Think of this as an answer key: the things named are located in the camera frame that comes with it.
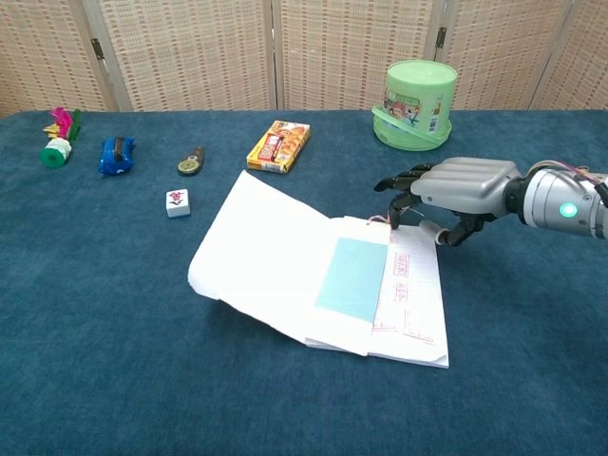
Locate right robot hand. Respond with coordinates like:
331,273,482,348
373,157,523,247

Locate light blue tasselled bookmark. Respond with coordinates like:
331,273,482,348
303,208,422,357

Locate yellow white paper booklet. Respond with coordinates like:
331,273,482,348
187,169,450,370

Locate dark blue carpeted table surface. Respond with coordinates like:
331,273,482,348
0,109,608,456

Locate green plastic bucket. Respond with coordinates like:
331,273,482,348
370,60,459,152

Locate yellow snack box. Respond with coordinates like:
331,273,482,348
246,120,312,175

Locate white mahjong tile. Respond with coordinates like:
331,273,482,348
164,188,193,219

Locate woven folding screen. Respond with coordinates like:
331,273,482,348
0,0,608,120

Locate colourful feather shuttlecock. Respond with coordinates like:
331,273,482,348
39,106,84,169

